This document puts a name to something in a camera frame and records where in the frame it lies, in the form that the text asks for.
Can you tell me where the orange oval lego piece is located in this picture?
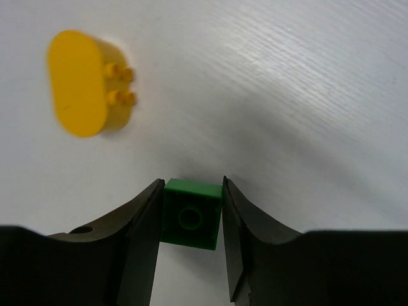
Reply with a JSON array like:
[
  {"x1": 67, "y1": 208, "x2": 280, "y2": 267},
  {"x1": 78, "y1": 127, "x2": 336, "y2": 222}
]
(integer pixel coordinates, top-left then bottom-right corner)
[{"x1": 47, "y1": 30, "x2": 136, "y2": 138}]

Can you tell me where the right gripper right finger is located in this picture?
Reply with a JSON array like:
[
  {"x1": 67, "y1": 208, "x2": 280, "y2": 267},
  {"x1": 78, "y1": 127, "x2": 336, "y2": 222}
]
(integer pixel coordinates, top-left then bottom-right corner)
[{"x1": 222, "y1": 178, "x2": 407, "y2": 305}]

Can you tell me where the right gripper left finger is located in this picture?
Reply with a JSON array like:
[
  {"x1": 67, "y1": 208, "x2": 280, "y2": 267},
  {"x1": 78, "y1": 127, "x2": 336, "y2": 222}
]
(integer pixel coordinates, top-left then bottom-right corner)
[{"x1": 1, "y1": 179, "x2": 164, "y2": 305}]

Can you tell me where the small green lego top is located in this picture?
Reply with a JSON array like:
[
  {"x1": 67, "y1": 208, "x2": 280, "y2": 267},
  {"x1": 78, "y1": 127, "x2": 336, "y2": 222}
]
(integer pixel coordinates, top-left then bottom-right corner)
[{"x1": 161, "y1": 178, "x2": 222, "y2": 251}]

